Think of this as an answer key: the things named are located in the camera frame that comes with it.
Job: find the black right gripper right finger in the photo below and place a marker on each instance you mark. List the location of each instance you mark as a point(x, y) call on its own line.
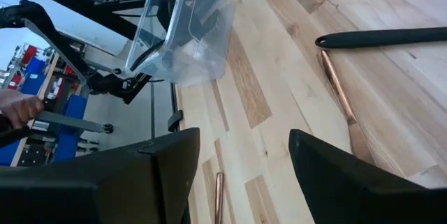
point(349, 196)

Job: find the clear plastic container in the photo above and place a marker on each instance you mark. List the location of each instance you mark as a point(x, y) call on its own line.
point(206, 60)

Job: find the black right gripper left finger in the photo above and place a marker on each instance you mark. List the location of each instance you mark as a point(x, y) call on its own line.
point(104, 189)

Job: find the copper knife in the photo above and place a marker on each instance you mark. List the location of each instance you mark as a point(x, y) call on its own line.
point(337, 84)

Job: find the black articulated stand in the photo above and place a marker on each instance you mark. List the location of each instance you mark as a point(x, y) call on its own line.
point(63, 46)

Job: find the wooden workbench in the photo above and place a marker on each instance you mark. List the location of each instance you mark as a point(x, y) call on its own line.
point(45, 84)

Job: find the person's hand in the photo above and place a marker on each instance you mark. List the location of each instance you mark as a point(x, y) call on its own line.
point(17, 109)

